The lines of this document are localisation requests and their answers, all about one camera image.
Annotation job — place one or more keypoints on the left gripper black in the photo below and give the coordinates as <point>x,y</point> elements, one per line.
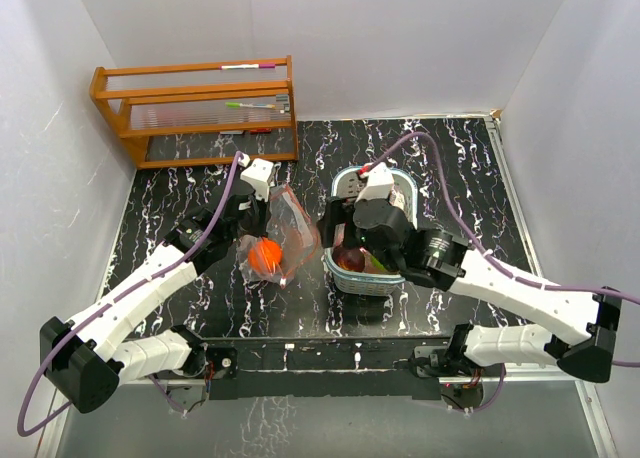
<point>264,209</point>

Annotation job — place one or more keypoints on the pink white marker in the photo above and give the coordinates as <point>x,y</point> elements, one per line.
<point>248,66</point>

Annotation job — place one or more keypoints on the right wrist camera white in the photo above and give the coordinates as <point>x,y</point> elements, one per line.
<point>378,182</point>

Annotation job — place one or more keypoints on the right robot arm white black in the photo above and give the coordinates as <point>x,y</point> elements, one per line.
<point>572,330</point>

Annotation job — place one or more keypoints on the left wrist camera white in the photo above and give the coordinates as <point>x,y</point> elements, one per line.
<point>259,175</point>

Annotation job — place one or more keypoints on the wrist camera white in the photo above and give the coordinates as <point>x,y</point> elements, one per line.
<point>378,182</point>
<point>259,175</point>

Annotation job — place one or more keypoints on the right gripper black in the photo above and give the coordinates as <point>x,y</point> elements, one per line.
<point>338,210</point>

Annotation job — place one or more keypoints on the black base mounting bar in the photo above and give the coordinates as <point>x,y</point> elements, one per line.
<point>336,367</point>

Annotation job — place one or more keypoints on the wooden shelf rack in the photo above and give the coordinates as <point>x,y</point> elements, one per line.
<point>142,104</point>

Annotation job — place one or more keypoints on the light blue plastic basket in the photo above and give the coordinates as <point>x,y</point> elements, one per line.
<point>370,282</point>

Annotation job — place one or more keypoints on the green marker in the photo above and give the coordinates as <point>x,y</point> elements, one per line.
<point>250,105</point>

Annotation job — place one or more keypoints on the orange persimmon toy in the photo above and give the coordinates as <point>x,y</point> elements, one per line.
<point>265,256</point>

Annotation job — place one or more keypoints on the clear zip bag orange zipper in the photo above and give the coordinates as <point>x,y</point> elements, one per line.
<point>291,228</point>

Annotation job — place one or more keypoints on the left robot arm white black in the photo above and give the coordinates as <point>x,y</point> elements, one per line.
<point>89,356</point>

